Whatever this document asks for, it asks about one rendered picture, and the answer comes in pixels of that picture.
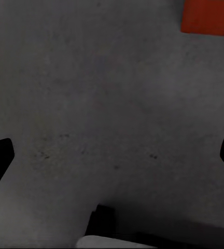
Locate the storage box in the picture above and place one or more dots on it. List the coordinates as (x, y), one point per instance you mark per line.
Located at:
(203, 17)

